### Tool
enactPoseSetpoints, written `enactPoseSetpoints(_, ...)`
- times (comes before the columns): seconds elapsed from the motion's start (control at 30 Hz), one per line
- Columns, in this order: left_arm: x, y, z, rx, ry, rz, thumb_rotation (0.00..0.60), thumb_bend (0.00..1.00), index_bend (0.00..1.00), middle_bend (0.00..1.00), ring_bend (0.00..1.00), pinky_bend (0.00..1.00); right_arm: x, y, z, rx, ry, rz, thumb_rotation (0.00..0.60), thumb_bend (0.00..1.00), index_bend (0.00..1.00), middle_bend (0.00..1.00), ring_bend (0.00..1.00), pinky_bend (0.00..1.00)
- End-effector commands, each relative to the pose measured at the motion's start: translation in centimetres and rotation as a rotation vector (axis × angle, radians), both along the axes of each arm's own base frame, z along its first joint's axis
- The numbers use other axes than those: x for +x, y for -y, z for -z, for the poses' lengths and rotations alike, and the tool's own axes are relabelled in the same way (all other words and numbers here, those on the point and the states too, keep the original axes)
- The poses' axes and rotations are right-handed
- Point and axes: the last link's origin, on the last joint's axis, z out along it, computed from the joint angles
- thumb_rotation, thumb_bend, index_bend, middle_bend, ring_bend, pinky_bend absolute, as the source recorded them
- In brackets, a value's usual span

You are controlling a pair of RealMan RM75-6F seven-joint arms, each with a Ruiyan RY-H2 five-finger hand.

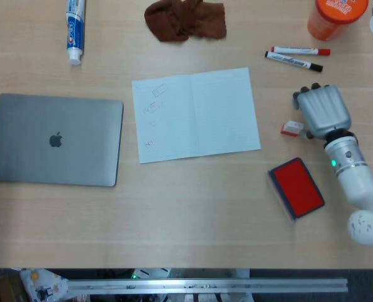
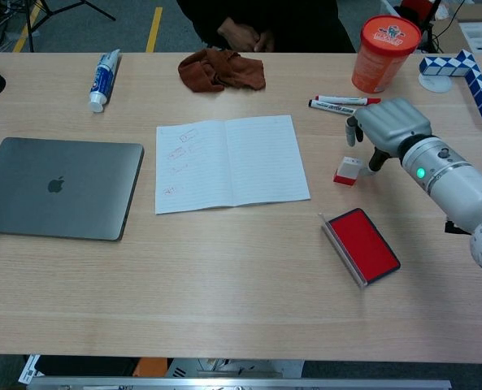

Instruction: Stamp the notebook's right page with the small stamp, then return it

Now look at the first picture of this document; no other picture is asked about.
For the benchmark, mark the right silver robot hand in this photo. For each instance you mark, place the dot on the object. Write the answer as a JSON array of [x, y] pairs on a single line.
[[326, 110]]

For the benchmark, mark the small red white stamp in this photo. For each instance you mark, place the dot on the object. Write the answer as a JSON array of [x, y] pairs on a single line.
[[291, 128]]

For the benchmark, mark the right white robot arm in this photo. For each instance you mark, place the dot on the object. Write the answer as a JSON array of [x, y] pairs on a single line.
[[359, 185]]

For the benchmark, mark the black whiteboard marker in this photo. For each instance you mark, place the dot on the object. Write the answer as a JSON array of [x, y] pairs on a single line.
[[291, 60]]

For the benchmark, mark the red whiteboard marker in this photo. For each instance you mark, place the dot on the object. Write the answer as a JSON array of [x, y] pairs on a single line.
[[299, 50]]

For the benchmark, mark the red ink pad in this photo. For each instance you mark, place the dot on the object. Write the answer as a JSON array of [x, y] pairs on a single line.
[[297, 188]]

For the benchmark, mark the open lined notebook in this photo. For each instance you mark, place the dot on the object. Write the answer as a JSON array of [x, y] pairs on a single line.
[[195, 116]]

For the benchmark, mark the brown crumpled cloth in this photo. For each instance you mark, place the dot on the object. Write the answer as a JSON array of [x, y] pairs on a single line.
[[183, 20]]

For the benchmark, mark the orange lidded canister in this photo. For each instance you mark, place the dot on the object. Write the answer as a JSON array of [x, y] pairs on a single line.
[[331, 19]]

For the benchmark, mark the white blue toothpaste tube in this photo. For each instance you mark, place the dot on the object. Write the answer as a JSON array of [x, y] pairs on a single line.
[[75, 31]]

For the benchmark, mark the grey closed laptop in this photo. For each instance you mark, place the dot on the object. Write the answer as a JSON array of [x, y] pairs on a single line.
[[55, 140]]

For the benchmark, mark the printed plastic bag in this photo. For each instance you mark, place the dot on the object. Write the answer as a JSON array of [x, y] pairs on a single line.
[[44, 284]]

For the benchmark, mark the aluminium profile rail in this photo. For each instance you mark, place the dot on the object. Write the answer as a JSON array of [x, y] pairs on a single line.
[[205, 285]]

